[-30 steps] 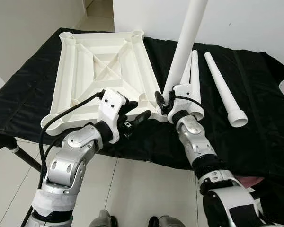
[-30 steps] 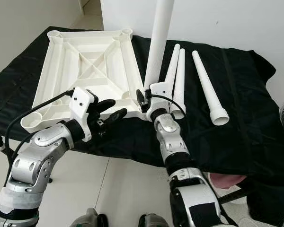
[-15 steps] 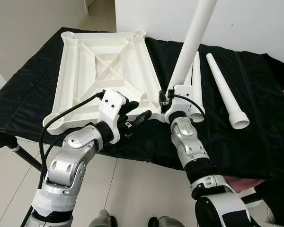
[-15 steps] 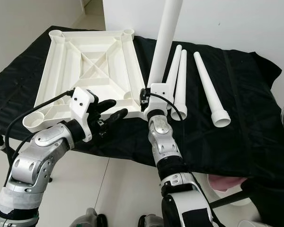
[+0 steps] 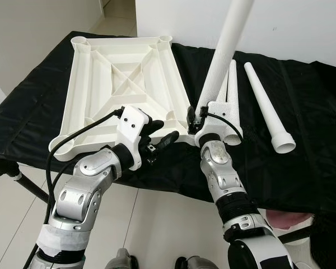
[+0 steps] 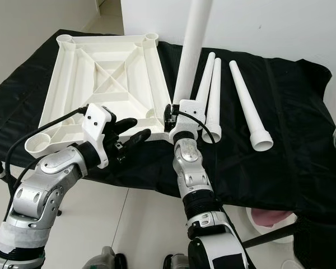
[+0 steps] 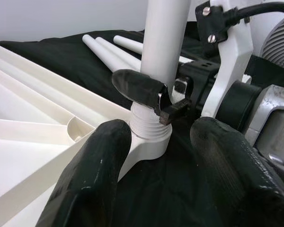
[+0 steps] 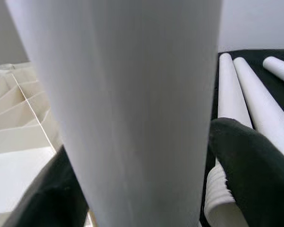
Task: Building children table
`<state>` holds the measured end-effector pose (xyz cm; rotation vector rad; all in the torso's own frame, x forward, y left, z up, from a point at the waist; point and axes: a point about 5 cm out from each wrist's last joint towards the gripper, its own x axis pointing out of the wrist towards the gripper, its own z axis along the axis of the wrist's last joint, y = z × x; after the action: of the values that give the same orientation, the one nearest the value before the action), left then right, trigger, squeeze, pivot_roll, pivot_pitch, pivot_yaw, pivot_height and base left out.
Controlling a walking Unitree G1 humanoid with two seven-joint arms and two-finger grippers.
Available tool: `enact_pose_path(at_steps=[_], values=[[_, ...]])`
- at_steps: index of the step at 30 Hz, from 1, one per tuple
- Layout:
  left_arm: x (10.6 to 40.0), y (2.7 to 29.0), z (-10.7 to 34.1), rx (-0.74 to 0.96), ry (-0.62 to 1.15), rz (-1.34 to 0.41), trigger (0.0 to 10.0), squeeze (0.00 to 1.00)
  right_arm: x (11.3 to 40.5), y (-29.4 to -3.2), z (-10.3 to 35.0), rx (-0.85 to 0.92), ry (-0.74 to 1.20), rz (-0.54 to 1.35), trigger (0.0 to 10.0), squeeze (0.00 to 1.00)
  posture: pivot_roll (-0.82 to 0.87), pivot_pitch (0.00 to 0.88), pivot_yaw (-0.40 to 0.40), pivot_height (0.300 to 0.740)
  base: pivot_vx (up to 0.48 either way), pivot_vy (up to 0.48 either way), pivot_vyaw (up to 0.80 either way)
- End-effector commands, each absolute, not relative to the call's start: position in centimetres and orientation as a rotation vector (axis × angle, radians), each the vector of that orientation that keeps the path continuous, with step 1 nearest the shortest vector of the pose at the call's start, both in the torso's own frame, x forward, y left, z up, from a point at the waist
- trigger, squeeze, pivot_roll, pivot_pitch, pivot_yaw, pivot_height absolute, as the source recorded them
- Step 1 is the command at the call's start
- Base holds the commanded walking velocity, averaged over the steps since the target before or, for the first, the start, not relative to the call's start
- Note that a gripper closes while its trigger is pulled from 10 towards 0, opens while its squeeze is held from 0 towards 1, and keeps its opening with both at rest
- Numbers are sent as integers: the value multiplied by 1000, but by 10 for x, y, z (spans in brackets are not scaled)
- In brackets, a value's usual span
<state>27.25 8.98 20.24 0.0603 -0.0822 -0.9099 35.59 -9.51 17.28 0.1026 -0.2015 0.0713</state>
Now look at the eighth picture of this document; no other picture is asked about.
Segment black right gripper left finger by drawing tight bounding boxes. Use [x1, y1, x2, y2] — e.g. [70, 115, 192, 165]
[4, 144, 92, 227]

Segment black table cloth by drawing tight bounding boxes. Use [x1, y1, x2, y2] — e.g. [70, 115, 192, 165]
[198, 48, 284, 227]

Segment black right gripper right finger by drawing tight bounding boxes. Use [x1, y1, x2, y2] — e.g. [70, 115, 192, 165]
[207, 117, 284, 227]

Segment white plastic table leg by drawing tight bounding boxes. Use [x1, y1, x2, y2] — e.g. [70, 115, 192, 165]
[204, 53, 254, 227]
[233, 57, 284, 164]
[262, 56, 284, 88]
[4, 0, 224, 227]

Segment white plastic table top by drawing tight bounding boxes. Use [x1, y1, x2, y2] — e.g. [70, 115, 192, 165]
[0, 61, 63, 215]

